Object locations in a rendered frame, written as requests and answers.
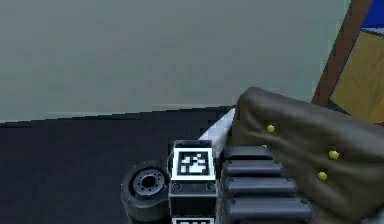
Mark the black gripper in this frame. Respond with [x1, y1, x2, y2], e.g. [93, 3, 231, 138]
[120, 160, 172, 224]

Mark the brown framed wall picture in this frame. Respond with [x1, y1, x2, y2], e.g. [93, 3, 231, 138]
[311, 0, 384, 125]

